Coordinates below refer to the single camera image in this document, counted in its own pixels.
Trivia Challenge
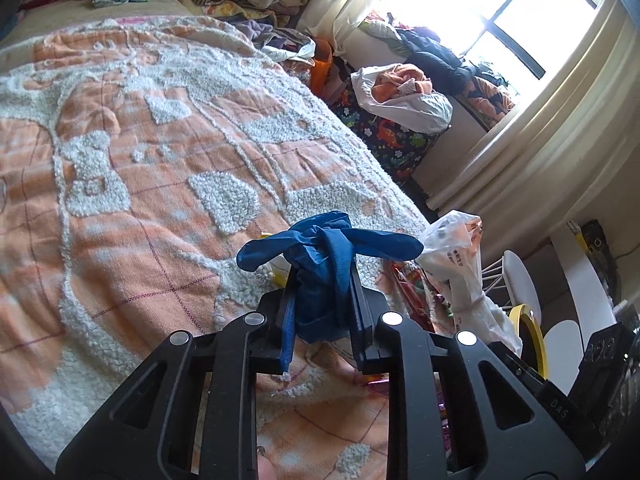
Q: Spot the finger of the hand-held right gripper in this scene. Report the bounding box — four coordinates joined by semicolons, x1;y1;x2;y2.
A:
487;340;549;402

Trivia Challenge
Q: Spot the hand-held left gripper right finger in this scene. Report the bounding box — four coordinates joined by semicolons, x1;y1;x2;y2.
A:
350;261;586;480

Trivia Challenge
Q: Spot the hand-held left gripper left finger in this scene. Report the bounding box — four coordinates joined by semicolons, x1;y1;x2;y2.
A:
55;266;301;480

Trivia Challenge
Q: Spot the blue knotted cloth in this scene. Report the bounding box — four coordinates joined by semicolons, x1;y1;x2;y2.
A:
236;211;425;345

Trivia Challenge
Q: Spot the small white plastic bag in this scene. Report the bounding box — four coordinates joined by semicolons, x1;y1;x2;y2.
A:
417;210;523;358

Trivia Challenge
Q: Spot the person's left hand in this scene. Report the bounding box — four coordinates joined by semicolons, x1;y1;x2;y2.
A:
256;447;277;480

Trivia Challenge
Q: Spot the red snack wrapper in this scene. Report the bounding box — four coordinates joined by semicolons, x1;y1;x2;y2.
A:
382;262;453;323

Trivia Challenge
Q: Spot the white hexagonal stool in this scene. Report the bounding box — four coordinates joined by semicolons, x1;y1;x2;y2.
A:
480;250;543;323

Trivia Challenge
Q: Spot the white vanity desk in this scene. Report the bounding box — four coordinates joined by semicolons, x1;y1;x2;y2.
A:
550;220;617;312

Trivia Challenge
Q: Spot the dark cosmetic bag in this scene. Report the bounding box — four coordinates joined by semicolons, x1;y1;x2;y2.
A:
582;218;619;272

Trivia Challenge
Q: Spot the small yellow box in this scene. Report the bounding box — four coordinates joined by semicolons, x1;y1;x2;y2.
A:
567;220;587;252

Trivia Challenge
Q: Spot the dinosaur print storage bag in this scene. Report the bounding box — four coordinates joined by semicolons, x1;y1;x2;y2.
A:
332;87;441;182

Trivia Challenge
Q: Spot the orange white tufted blanket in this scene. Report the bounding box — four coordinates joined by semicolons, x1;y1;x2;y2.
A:
0;15;451;480

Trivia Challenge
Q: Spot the large white plastic sack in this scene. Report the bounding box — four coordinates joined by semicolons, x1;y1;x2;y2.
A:
350;63;453;135

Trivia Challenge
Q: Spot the wide cream curtain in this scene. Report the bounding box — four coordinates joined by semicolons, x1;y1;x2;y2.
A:
410;0;640;241

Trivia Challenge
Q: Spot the orange towel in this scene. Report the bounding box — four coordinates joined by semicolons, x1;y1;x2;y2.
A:
370;64;434;104

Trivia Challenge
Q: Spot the orange bag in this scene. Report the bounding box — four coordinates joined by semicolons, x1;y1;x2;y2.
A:
307;37;342;102

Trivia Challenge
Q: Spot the white lilac garment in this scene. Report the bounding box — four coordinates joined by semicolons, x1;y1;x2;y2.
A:
235;17;317;62

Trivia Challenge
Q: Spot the clothes pile with dark jacket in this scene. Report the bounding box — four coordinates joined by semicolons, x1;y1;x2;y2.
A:
360;10;518;128

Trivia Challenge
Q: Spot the narrow cream curtain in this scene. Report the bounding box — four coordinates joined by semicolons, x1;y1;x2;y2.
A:
295;0;416;57

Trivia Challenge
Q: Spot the black framed window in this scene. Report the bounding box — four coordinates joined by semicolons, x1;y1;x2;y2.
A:
370;0;601;81

